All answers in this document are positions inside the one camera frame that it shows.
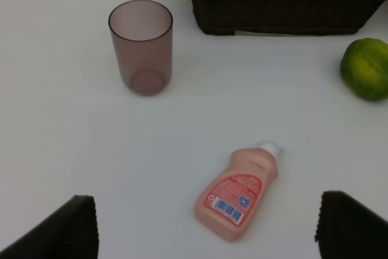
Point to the translucent purple plastic cup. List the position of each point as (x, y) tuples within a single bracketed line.
[(142, 36)]

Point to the green mango fruit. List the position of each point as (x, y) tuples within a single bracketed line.
[(363, 68)]

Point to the pink lotion bottle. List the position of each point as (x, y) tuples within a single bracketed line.
[(228, 205)]

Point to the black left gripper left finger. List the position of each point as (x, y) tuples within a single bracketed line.
[(69, 232)]

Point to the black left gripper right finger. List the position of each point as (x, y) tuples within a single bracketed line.
[(348, 229)]

